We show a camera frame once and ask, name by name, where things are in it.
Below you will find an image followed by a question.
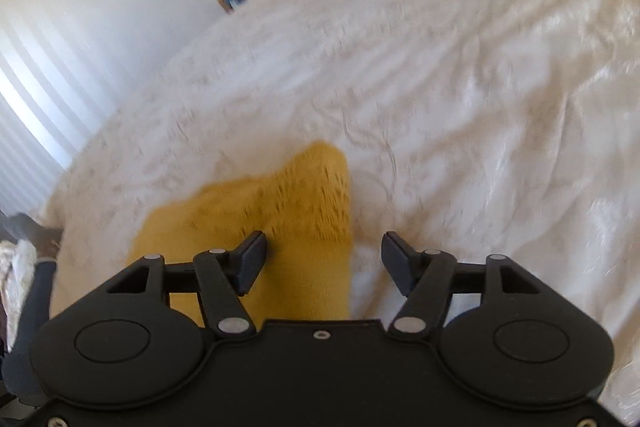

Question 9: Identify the dark chair by bed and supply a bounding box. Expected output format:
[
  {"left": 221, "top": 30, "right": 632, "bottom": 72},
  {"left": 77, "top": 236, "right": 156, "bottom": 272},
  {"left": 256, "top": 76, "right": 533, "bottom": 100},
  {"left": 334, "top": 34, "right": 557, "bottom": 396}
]
[{"left": 1, "top": 213, "right": 63, "bottom": 407}]

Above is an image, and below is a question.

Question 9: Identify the white embroidered bedspread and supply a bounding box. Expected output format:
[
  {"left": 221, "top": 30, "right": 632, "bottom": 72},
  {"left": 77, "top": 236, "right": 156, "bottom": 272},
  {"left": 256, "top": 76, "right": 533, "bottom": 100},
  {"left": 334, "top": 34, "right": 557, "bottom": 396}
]
[{"left": 48, "top": 0, "right": 639, "bottom": 424}]

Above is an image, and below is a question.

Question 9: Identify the white sheer curtain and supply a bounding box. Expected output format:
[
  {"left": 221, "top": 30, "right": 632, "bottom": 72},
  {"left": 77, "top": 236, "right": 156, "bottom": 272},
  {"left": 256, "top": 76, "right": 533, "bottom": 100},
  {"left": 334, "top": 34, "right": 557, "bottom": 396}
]
[{"left": 1, "top": 10, "right": 126, "bottom": 212}]

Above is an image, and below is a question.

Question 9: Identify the wooden picture frame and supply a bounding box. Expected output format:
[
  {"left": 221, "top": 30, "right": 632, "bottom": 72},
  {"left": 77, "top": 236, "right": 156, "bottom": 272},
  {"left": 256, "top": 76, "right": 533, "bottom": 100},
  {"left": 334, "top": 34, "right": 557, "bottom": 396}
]
[{"left": 218, "top": 0, "right": 246, "bottom": 13}]

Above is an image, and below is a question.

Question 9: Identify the yellow knit garment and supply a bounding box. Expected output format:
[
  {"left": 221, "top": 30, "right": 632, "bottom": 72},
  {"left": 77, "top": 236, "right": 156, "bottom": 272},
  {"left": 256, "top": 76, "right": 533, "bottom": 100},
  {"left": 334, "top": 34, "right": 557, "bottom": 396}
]
[{"left": 127, "top": 142, "right": 352, "bottom": 324}]

